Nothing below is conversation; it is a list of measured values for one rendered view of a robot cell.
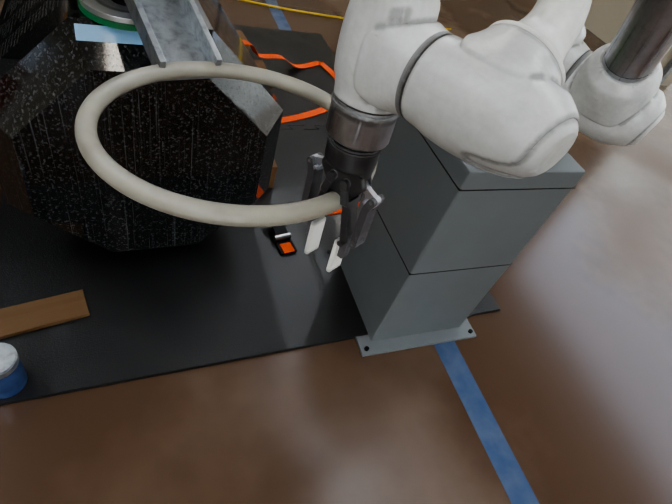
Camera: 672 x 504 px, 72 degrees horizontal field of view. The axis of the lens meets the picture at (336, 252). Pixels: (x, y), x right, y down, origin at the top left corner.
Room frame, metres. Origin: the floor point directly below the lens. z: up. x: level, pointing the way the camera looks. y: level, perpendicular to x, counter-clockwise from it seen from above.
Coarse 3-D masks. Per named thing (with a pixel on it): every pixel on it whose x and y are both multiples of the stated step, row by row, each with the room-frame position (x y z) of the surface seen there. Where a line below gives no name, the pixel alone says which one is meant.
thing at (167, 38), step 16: (128, 0) 0.88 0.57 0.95; (144, 0) 0.92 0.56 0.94; (160, 0) 0.95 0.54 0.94; (176, 0) 0.97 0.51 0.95; (192, 0) 0.94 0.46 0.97; (144, 16) 0.83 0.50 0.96; (160, 16) 0.91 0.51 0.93; (176, 16) 0.93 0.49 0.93; (192, 16) 0.92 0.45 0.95; (144, 32) 0.81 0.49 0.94; (160, 32) 0.87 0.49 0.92; (176, 32) 0.89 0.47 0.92; (192, 32) 0.92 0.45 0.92; (208, 32) 0.88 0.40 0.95; (160, 48) 0.78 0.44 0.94; (176, 48) 0.85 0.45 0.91; (192, 48) 0.88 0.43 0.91; (208, 48) 0.86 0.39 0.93; (160, 64) 0.75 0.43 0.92
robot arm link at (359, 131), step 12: (336, 108) 0.53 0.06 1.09; (348, 108) 0.52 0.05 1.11; (336, 120) 0.52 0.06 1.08; (348, 120) 0.52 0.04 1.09; (360, 120) 0.51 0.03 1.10; (372, 120) 0.52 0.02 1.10; (384, 120) 0.53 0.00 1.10; (396, 120) 0.56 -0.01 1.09; (336, 132) 0.52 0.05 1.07; (348, 132) 0.51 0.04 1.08; (360, 132) 0.51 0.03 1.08; (372, 132) 0.52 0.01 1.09; (384, 132) 0.53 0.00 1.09; (348, 144) 0.51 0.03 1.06; (360, 144) 0.51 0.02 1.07; (372, 144) 0.52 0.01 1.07; (384, 144) 0.54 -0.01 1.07
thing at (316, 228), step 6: (324, 216) 0.57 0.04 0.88; (312, 222) 0.55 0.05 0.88; (318, 222) 0.55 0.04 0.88; (324, 222) 0.57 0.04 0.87; (312, 228) 0.54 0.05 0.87; (318, 228) 0.55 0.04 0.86; (312, 234) 0.54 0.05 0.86; (318, 234) 0.56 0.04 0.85; (312, 240) 0.55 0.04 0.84; (318, 240) 0.56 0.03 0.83; (306, 246) 0.54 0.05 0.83; (312, 246) 0.55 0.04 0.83; (318, 246) 0.56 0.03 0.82; (306, 252) 0.54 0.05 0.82
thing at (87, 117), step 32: (192, 64) 0.81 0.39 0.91; (224, 64) 0.85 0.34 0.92; (96, 96) 0.59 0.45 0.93; (320, 96) 0.85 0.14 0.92; (96, 128) 0.53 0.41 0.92; (96, 160) 0.44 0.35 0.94; (128, 192) 0.41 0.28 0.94; (160, 192) 0.42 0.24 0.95; (224, 224) 0.42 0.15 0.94; (256, 224) 0.44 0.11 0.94; (288, 224) 0.47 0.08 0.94
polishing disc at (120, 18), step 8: (80, 0) 1.01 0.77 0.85; (88, 0) 1.02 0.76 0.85; (96, 0) 1.03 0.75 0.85; (104, 0) 1.04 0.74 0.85; (88, 8) 0.99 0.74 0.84; (96, 8) 0.99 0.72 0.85; (104, 8) 1.01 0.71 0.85; (112, 8) 1.02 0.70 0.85; (120, 8) 1.03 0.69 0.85; (104, 16) 0.98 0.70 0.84; (112, 16) 0.99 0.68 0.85; (120, 16) 1.00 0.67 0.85; (128, 16) 1.01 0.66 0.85
